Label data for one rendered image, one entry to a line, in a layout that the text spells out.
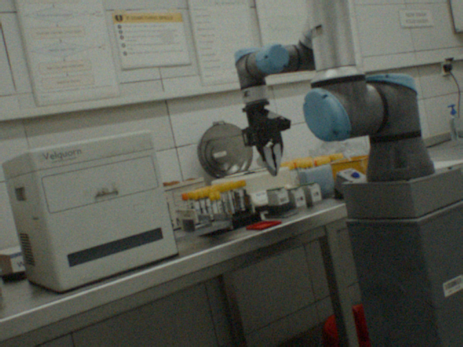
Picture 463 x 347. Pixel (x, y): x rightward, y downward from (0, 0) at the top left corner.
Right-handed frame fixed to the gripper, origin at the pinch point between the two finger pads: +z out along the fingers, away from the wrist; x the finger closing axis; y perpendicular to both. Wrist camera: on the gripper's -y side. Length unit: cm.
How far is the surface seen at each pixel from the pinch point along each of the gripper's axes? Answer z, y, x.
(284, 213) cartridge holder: 11.3, -3.1, 2.6
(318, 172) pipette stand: 4.1, 5.4, -21.5
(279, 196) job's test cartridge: 6.9, -1.0, 1.3
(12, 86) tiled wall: -42, 58, 50
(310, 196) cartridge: 9.7, 0.3, -11.4
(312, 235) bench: 19.0, -7.2, -2.2
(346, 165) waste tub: 4.2, 3.7, -32.8
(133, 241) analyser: 6.4, -5.6, 48.4
